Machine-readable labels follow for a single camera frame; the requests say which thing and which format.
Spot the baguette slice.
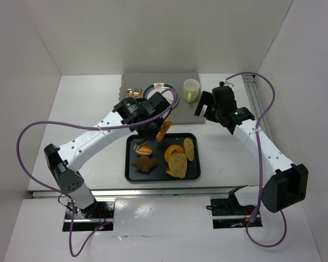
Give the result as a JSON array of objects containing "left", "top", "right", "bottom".
[{"left": 156, "top": 121, "right": 172, "bottom": 142}]

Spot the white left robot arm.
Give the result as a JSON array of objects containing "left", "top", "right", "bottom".
[{"left": 44, "top": 94, "right": 170, "bottom": 218}]

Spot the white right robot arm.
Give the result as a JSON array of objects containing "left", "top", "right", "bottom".
[{"left": 195, "top": 82, "right": 308, "bottom": 213}]

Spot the narrow seeded bread slice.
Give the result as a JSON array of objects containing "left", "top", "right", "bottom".
[{"left": 183, "top": 138, "right": 195, "bottom": 161}]

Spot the large seeded bread slice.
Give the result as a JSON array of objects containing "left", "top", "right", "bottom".
[{"left": 166, "top": 152, "right": 188, "bottom": 178}]

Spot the pale green mug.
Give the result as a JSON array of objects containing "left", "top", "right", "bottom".
[{"left": 184, "top": 79, "right": 200, "bottom": 103}]

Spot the glazed round bun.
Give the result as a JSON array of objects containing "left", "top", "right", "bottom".
[{"left": 135, "top": 146, "right": 153, "bottom": 156}]

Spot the black baking tray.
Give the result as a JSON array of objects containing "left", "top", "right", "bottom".
[{"left": 125, "top": 133, "right": 201, "bottom": 183}]

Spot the white plate teal rim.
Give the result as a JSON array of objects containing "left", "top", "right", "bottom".
[{"left": 142, "top": 82, "right": 179, "bottom": 108}]

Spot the aluminium rail right side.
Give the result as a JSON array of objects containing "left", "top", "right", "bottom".
[{"left": 242, "top": 74, "right": 273, "bottom": 140}]

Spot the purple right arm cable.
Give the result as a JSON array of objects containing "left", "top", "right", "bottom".
[{"left": 224, "top": 72, "right": 288, "bottom": 248}]

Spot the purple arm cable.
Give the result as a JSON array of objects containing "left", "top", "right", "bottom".
[
  {"left": 224, "top": 72, "right": 288, "bottom": 248},
  {"left": 16, "top": 90, "right": 179, "bottom": 258}
]

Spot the aluminium rail table front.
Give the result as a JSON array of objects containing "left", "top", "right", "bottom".
[{"left": 31, "top": 186, "right": 247, "bottom": 199}]

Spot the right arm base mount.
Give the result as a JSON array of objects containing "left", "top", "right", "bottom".
[{"left": 206, "top": 187, "right": 255, "bottom": 229}]

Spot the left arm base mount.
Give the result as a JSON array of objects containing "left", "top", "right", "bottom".
[{"left": 57, "top": 195, "right": 117, "bottom": 232}]

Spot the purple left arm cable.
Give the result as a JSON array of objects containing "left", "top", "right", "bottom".
[{"left": 16, "top": 90, "right": 179, "bottom": 258}]

